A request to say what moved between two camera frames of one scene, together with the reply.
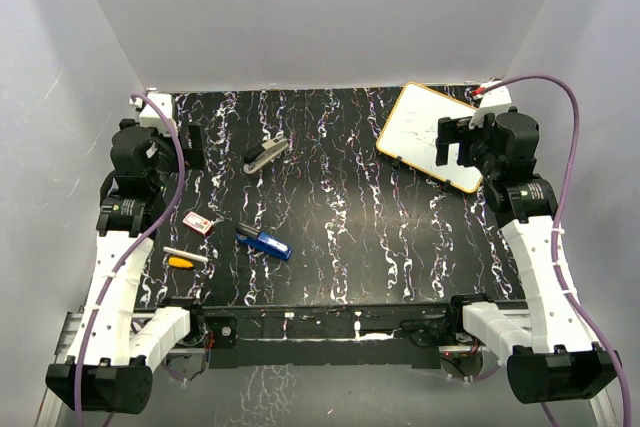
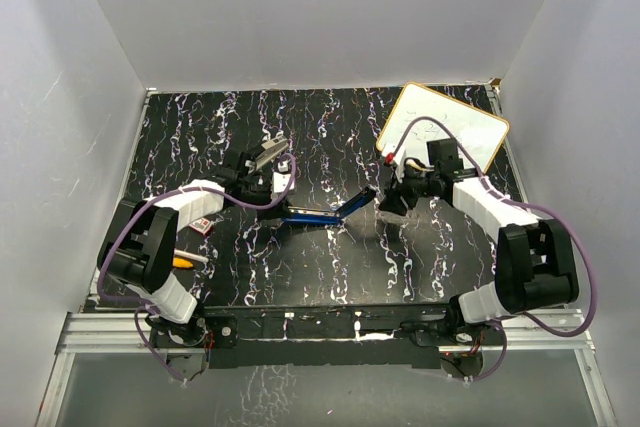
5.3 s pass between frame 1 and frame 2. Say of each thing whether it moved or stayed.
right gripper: moved
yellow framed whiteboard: stayed
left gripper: moved
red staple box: stayed
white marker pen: stayed
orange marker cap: stayed
